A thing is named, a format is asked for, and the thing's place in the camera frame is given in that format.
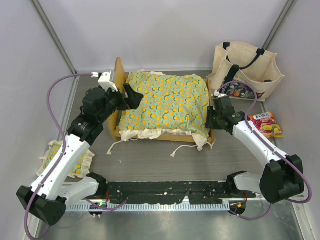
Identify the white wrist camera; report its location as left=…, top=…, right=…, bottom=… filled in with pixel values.
left=91, top=70, right=119, bottom=92
left=213, top=90, right=227, bottom=99

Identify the lemon print pet mattress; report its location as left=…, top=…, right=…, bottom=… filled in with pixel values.
left=106, top=68, right=215, bottom=158

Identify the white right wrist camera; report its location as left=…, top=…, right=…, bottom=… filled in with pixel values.
left=213, top=90, right=227, bottom=99

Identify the aluminium rail with cable duct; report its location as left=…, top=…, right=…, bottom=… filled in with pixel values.
left=31, top=181, right=306, bottom=213

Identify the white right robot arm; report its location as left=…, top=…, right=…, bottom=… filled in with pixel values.
left=205, top=95, right=305, bottom=204

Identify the beige canvas tote bag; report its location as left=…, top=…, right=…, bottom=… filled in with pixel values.
left=207, top=41, right=285, bottom=102

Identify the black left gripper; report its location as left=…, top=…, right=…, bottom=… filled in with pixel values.
left=98, top=83, right=143, bottom=123

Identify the Fox's candy packet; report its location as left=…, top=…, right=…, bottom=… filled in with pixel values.
left=249, top=111, right=284, bottom=139

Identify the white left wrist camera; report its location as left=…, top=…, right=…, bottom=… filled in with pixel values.
left=91, top=70, right=119, bottom=92

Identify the small lemon print pillow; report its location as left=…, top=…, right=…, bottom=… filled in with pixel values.
left=36, top=140, right=95, bottom=178

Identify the wooden pet bed frame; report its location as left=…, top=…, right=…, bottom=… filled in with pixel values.
left=107, top=56, right=217, bottom=150

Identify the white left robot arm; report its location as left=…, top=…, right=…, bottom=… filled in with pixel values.
left=16, top=83, right=144, bottom=226

